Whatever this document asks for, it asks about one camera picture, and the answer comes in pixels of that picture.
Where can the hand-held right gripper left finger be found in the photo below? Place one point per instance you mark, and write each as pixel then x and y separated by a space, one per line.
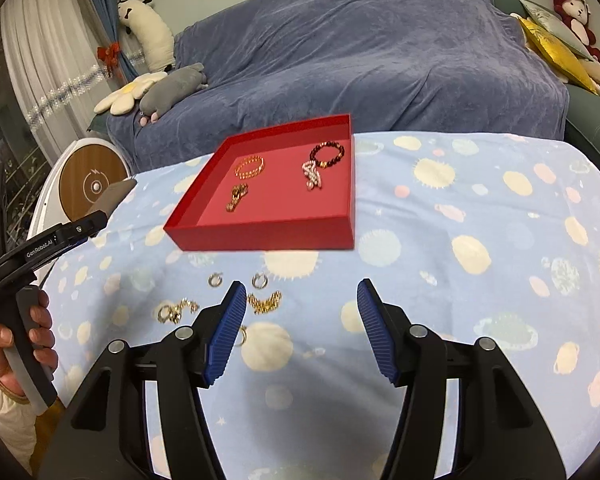
pixel 226 330

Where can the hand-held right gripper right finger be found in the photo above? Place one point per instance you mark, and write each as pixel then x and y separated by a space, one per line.
pixel 376 327

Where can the silver hoop earring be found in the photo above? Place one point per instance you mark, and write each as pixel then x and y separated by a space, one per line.
pixel 260 281
pixel 215 280

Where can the red jewelry tray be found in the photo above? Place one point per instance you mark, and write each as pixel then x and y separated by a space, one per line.
pixel 280 200

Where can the person's left forearm white sleeve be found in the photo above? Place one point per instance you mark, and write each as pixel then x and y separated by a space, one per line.
pixel 0 420

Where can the round white wood-faced appliance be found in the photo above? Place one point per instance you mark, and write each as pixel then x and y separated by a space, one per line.
pixel 87 180

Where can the gold ornate brooch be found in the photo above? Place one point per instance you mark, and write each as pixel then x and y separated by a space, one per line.
pixel 236 197

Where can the cream flower cushion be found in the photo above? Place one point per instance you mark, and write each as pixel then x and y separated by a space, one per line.
pixel 125 92

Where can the grey seal plush toy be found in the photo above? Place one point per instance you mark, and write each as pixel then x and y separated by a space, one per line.
pixel 172 90

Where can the white sheer curtain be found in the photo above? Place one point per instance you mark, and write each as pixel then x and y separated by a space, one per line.
pixel 45 60

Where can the red bow ornament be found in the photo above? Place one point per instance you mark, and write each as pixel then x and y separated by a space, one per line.
pixel 110 55

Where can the white cow plush pillow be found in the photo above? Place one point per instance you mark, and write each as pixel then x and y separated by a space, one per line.
pixel 147 30

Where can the blue curtain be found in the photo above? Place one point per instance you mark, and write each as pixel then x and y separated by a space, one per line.
pixel 107 10

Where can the blue covered sofa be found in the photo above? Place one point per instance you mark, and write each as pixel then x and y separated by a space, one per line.
pixel 355 60

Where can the green sofa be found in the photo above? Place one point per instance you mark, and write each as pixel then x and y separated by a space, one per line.
pixel 595 120

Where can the gold satin pillow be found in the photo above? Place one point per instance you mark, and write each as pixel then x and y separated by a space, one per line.
pixel 555 52

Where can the cream plush cushion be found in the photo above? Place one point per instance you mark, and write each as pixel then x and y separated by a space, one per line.
pixel 596 75

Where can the silver satin pillow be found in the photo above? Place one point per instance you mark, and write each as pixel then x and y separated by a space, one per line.
pixel 550 22

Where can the red monkey plush toy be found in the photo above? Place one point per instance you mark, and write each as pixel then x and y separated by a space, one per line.
pixel 575 15

